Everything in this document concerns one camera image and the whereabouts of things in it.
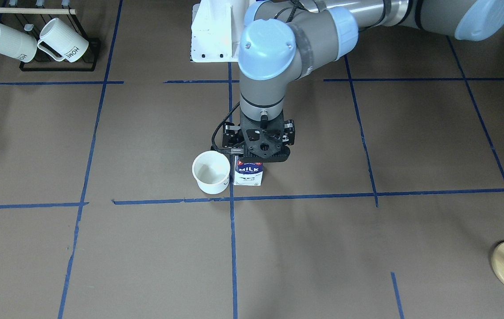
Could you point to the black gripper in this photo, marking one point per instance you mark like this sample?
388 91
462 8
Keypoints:
289 132

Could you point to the black mug rack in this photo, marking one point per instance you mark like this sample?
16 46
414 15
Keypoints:
30 16

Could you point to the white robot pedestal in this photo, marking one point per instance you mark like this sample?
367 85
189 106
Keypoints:
216 29

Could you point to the white home mug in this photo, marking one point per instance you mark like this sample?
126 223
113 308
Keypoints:
61 42

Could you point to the white cup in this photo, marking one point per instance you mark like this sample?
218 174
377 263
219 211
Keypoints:
211 171

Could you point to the white ribbed mug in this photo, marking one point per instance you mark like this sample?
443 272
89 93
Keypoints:
16 44

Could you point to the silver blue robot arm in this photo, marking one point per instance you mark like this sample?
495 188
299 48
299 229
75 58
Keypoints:
285 41

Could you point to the blue white milk carton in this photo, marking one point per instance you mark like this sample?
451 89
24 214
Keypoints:
248 174

